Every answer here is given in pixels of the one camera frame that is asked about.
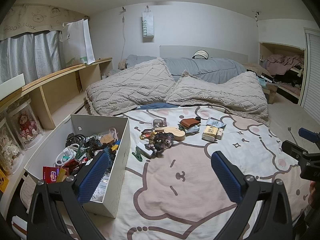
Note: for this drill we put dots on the white hanging wall bag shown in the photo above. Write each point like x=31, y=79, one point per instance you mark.
x=148, y=25

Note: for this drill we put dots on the grey headboard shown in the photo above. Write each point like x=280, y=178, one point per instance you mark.
x=220, y=52

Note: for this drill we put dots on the small white cream box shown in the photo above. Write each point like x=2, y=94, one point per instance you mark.
x=219, y=133

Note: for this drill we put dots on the pink clothes pile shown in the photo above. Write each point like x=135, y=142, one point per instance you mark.
x=282, y=61

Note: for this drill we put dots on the beige plush toy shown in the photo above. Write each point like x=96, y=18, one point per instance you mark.
x=122, y=65

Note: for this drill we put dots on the printed bedsheet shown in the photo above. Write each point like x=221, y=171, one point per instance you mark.
x=162, y=192

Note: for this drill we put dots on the navy blue cloth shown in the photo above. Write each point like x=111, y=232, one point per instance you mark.
x=155, y=105

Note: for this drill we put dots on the yellow paper packet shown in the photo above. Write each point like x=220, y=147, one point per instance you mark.
x=209, y=133

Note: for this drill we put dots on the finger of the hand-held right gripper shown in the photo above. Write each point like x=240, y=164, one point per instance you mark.
x=309, y=135
x=293, y=149

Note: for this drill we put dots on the purple multicolour crochet piece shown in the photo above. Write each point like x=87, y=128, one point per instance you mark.
x=162, y=141

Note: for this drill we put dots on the black rimmed glasses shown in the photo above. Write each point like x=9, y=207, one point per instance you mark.
x=146, y=131

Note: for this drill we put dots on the white rectangular box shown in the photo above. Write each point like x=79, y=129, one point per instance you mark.
x=145, y=150

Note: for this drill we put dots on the beige knitted blanket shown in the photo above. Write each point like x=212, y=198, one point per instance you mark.
x=225, y=92

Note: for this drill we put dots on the white tote bag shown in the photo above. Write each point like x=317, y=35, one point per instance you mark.
x=78, y=42

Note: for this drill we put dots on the white blue medicine sachet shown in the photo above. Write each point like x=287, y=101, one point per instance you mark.
x=215, y=122

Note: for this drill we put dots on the oval wooden case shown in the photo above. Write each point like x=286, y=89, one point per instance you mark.
x=172, y=133

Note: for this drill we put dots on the grey curtain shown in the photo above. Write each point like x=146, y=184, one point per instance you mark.
x=30, y=57

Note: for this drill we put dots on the brown tape roll in wrapper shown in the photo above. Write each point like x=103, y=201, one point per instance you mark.
x=160, y=123

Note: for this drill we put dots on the white foam board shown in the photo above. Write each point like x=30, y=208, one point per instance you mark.
x=12, y=82

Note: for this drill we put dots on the red dress doll in case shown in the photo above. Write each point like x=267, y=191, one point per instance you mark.
x=25, y=127

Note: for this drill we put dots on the metal back scratcher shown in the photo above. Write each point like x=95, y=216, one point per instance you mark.
x=292, y=136

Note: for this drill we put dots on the white dress doll in case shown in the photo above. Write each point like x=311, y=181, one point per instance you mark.
x=8, y=150

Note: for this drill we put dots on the white cap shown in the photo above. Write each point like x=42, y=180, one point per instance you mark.
x=200, y=54

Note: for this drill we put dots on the dark blue crochet piece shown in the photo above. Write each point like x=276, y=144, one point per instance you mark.
x=100, y=148

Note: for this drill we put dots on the brown leather card holder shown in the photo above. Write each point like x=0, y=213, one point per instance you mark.
x=190, y=123

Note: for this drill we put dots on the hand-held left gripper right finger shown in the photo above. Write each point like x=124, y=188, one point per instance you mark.
x=226, y=177

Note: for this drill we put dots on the white cardboard storage box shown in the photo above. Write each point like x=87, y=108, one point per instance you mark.
x=120, y=180

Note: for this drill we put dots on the dark grey hair claw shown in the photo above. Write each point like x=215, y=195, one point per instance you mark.
x=75, y=140

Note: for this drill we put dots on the light blue white packet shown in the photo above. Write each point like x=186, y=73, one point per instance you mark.
x=193, y=130

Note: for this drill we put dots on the green plastic clip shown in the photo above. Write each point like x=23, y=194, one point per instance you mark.
x=138, y=153

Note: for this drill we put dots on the dark green hair clip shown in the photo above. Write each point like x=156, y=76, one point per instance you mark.
x=181, y=129

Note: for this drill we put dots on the beige cartoon print valance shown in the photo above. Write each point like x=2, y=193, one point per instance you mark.
x=37, y=20

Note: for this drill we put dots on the bedside stand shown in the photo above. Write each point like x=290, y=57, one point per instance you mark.
x=271, y=92

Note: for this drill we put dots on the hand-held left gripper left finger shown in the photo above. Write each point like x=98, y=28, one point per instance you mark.
x=93, y=177

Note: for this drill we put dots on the grey duvet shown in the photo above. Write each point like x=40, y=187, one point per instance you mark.
x=200, y=67

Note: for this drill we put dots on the wooden shelf unit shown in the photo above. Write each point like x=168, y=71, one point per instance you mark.
x=65, y=82

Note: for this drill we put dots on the dark red snack packet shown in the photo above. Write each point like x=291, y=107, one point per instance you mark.
x=75, y=166

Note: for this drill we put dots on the yellow cartoon box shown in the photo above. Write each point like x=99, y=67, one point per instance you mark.
x=3, y=180

